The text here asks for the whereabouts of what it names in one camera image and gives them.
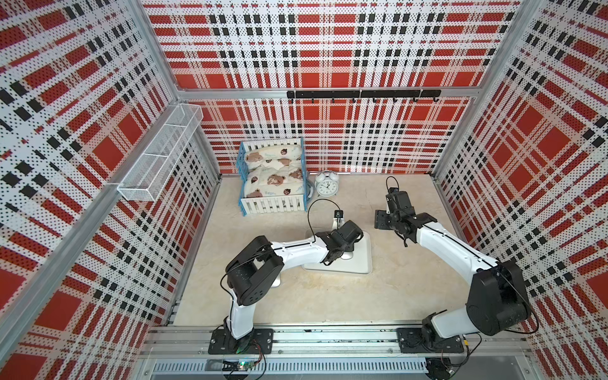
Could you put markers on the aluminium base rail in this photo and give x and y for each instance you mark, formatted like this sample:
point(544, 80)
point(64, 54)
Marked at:
point(343, 351)

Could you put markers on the silver mouse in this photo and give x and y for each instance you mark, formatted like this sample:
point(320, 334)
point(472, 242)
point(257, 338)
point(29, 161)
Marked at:
point(277, 282)
point(347, 256)

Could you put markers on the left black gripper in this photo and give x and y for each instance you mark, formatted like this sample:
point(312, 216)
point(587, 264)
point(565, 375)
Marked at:
point(350, 247)

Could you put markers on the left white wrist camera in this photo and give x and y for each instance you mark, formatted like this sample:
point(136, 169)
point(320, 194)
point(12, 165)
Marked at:
point(338, 219)

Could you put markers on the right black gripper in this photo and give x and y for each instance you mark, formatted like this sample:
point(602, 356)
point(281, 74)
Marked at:
point(380, 218)

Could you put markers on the green circuit board with wires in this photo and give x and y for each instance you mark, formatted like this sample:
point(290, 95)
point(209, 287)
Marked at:
point(249, 368)

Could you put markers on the bear print blanket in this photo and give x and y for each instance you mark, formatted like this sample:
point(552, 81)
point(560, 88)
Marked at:
point(268, 182)

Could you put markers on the white wire mesh basket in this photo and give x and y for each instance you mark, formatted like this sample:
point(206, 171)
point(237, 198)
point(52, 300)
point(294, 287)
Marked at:
point(147, 178)

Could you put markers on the bear print pillow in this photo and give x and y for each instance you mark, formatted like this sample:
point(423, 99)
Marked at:
point(284, 154)

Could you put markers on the white twin bell alarm clock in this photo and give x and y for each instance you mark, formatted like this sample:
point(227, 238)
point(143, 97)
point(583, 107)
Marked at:
point(327, 183)

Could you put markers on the white plastic storage tray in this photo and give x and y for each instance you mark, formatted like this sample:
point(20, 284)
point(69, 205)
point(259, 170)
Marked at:
point(360, 264)

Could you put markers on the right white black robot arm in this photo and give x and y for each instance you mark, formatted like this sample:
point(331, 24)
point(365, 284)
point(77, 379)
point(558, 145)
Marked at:
point(497, 298)

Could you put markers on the blue white toy crib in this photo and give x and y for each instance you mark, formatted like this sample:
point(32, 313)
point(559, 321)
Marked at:
point(261, 205)

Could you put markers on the black wall hook rail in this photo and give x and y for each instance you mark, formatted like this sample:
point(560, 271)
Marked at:
point(364, 94)

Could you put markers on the black connector under rail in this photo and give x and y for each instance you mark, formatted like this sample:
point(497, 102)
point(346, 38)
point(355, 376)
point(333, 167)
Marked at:
point(442, 368)

